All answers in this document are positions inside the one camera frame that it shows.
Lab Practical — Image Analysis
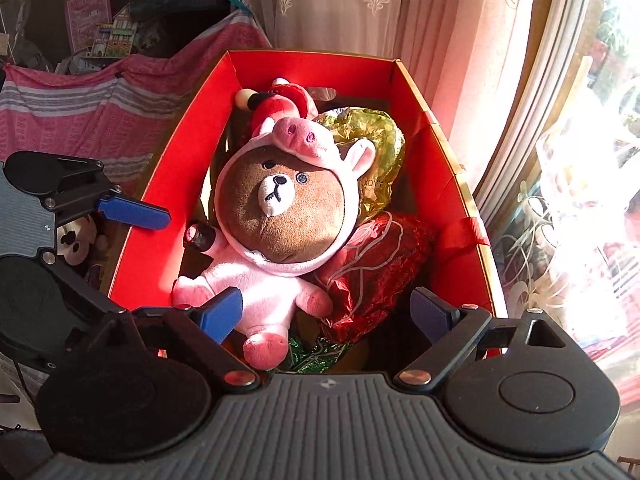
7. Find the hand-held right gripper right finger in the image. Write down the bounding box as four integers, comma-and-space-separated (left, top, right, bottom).
392, 286, 594, 395

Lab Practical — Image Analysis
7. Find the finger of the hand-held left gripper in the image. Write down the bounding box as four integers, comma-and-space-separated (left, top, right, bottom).
52, 254, 127, 337
45, 157, 172, 231

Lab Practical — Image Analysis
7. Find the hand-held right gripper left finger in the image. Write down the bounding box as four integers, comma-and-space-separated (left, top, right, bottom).
82, 286, 263, 395

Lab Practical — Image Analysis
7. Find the red foil rose balloon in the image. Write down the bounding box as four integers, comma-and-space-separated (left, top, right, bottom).
285, 210, 443, 375

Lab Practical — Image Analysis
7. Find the red cardboard box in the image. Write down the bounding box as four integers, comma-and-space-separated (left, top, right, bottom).
102, 49, 508, 376

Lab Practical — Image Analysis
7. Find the bear plush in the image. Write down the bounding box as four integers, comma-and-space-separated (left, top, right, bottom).
171, 115, 377, 370

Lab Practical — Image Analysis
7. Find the gold foil balloon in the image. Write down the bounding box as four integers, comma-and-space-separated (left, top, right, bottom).
315, 106, 407, 223

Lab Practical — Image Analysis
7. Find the mouse plush with polka-dot dress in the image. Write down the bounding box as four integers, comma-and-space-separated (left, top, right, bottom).
234, 77, 321, 136

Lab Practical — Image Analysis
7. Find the mouse plush with red shorts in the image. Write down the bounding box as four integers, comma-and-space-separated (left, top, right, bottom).
56, 214, 108, 266

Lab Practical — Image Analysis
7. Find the pink patterned blanket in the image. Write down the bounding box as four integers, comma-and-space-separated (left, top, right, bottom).
0, 10, 273, 186

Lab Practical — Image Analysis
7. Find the sheer embroidered curtain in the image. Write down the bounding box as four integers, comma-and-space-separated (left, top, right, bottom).
475, 50, 640, 396

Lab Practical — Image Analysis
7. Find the paper model house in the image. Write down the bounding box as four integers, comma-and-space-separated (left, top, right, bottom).
82, 2, 138, 58

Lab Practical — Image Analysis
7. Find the pink paper gift bag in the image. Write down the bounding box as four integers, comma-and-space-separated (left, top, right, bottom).
64, 0, 113, 53

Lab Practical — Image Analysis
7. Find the white floral curtain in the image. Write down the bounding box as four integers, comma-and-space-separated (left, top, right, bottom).
232, 0, 596, 201

